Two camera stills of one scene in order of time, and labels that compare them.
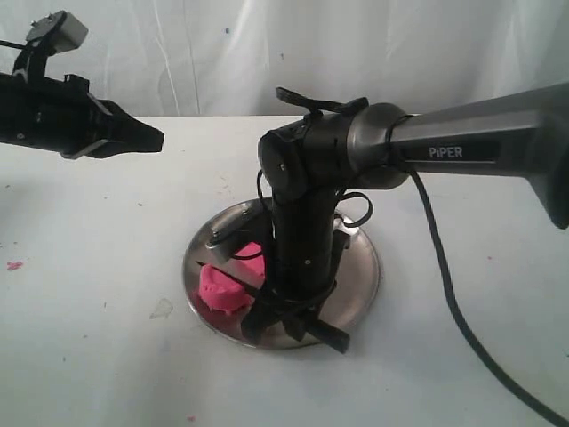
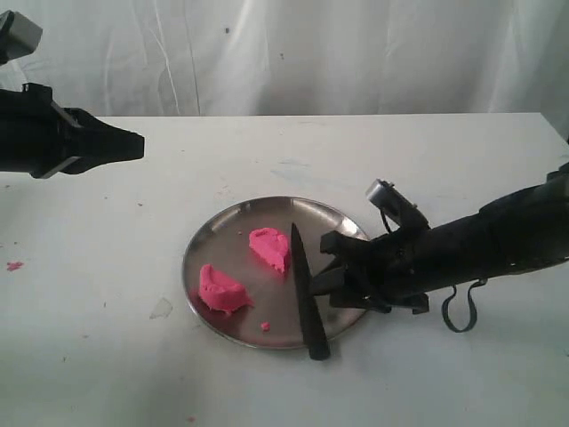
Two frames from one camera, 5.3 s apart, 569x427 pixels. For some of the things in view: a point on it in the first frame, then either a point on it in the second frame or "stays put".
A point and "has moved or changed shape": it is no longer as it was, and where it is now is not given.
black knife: x=248 y=287 has moved or changed shape
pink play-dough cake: x=219 y=292 stays put
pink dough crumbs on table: x=13 y=265 stays put
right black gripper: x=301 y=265 → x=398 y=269
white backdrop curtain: x=228 y=58 stays put
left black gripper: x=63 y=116 → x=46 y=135
